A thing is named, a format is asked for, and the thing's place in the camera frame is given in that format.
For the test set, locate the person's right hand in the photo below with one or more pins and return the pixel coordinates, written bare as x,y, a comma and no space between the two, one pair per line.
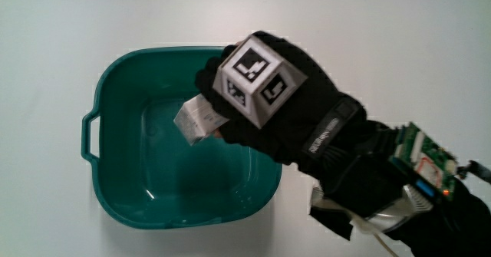
299,115

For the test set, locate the white milk carton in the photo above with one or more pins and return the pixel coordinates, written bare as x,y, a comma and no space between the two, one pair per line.
195,120

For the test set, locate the green plastic basin plate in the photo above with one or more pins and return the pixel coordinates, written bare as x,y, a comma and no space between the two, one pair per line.
126,165

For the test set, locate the green circuit board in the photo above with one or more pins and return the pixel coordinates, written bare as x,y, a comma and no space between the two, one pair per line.
429,161

